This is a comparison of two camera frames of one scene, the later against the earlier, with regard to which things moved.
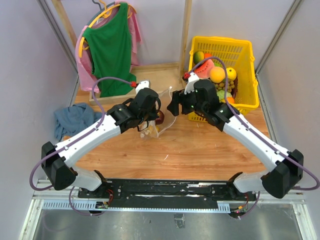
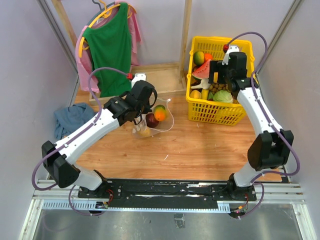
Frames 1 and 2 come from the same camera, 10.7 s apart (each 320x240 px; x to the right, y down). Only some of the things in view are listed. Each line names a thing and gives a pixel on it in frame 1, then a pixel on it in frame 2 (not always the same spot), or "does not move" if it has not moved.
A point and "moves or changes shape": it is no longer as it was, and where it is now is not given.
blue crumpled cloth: (68, 121) does not move
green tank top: (110, 45) does not move
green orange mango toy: (198, 56) does not move
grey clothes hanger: (108, 5) does not move
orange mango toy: (230, 100) to (160, 112)
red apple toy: (160, 117) moves or changes shape
